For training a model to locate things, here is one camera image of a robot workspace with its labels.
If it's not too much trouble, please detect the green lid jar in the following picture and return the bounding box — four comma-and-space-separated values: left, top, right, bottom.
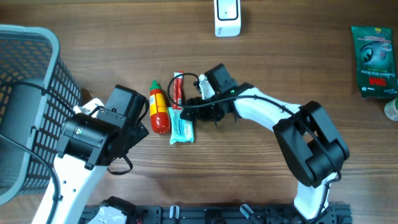
384, 98, 398, 121

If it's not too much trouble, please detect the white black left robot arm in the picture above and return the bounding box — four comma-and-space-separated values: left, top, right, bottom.
33, 85, 149, 223

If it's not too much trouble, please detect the grey plastic basket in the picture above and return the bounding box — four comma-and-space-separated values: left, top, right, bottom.
1, 24, 82, 203

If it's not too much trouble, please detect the green 3M gloves package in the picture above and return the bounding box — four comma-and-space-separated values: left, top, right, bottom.
351, 26, 397, 98

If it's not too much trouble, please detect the white barcode scanner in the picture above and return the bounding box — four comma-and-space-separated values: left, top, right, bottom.
213, 0, 241, 37

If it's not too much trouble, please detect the red sauce bottle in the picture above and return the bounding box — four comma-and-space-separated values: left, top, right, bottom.
149, 80, 171, 134

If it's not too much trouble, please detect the red stick sachet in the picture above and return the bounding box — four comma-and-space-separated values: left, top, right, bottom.
172, 71, 184, 110

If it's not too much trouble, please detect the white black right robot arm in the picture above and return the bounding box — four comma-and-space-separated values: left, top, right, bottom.
180, 63, 349, 223

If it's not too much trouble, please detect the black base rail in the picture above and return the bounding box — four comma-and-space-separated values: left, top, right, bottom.
79, 195, 353, 224

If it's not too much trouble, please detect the teal wet wipes pack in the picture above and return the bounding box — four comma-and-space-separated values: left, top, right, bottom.
168, 107, 194, 145

